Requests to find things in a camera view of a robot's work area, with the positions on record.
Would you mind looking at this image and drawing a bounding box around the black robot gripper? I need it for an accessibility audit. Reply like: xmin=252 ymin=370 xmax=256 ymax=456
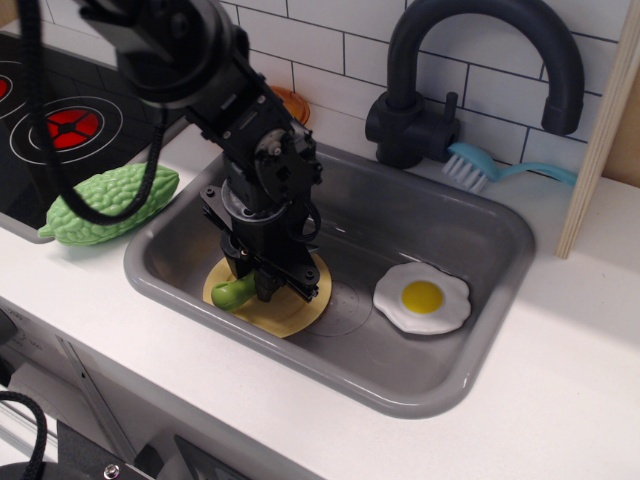
xmin=200 ymin=185 xmax=321 ymax=303

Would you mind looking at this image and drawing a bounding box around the green handled grey spatula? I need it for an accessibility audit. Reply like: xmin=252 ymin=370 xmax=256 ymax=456
xmin=211 ymin=272 xmax=256 ymax=312

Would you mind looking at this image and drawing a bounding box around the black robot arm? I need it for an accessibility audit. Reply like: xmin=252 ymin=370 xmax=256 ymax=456
xmin=80 ymin=1 xmax=322 ymax=302

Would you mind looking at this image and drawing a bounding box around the yellow plastic plate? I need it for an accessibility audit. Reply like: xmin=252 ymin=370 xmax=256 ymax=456
xmin=202 ymin=253 xmax=332 ymax=338

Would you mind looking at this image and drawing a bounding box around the grey plastic sink basin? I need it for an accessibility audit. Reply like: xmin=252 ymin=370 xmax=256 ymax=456
xmin=124 ymin=146 xmax=535 ymax=419

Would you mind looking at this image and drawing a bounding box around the toy fried egg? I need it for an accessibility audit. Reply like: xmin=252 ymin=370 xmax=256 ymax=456
xmin=373 ymin=262 xmax=472 ymax=335

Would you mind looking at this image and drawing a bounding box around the green toy bitter melon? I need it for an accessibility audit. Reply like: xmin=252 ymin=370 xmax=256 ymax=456
xmin=37 ymin=163 xmax=180 ymax=246

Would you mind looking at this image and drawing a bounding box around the orange transparent lid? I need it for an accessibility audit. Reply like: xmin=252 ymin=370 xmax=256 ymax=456
xmin=271 ymin=86 xmax=310 ymax=125

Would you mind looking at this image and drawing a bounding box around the black toy faucet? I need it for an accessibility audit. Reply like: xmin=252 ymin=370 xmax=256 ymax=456
xmin=365 ymin=1 xmax=585 ymax=169

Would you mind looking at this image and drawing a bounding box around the black toy stove top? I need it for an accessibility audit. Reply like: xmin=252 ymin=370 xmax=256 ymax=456
xmin=1 ymin=32 xmax=157 ymax=243

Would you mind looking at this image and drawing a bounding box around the light blue dish brush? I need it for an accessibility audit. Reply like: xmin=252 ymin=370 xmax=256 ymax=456
xmin=442 ymin=142 xmax=577 ymax=194

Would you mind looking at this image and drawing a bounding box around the black base with screw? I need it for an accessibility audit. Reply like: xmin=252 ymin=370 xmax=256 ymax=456
xmin=1 ymin=424 xmax=171 ymax=479

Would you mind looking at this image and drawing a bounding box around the wooden side panel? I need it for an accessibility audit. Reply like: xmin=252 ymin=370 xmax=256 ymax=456
xmin=555 ymin=0 xmax=639 ymax=259

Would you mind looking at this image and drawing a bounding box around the black cable lower left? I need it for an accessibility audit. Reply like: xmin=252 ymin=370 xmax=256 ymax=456
xmin=0 ymin=390 xmax=49 ymax=480

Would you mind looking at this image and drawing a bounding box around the black braided cable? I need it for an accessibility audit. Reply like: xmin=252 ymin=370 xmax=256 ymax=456
xmin=14 ymin=0 xmax=169 ymax=227

